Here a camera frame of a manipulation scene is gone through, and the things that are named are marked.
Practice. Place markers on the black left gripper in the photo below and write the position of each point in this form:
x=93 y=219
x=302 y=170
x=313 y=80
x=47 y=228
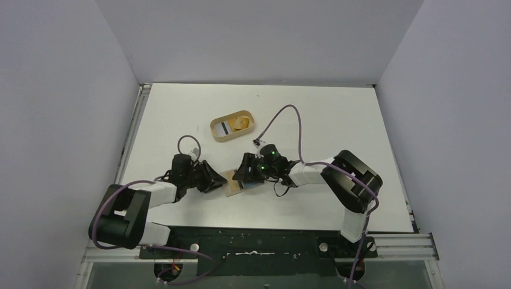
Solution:
x=203 y=175

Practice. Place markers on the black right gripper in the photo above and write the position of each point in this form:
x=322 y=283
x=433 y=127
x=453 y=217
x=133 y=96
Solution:
x=247 y=168

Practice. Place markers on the blue plastic card sleeves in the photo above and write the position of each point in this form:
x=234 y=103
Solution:
x=251 y=185

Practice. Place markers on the gold card grey stripe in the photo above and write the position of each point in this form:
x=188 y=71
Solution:
x=232 y=187

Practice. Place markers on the beige card holder wallet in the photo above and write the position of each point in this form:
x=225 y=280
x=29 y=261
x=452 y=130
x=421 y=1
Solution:
x=224 y=186

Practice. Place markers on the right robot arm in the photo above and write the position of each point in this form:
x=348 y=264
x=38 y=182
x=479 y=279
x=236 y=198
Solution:
x=355 y=184

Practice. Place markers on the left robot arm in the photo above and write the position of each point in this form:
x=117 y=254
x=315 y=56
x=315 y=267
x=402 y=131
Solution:
x=121 y=218

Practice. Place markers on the white card black stripe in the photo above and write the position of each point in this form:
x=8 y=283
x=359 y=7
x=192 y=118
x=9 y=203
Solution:
x=222 y=129

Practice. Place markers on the oval wooden tray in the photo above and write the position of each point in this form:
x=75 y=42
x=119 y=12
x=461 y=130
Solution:
x=230 y=118

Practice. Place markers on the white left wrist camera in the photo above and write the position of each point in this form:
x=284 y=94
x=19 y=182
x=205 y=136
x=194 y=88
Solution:
x=194 y=152

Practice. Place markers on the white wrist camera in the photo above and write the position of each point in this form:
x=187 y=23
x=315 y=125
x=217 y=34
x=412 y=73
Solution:
x=258 y=143
x=194 y=152

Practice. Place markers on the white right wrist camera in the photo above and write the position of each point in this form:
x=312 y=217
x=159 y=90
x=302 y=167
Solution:
x=258 y=143

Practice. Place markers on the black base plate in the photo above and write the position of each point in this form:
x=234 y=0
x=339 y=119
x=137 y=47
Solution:
x=261 y=252

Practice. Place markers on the aluminium rail frame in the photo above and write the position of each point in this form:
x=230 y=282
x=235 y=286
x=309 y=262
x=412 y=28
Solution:
x=85 y=267

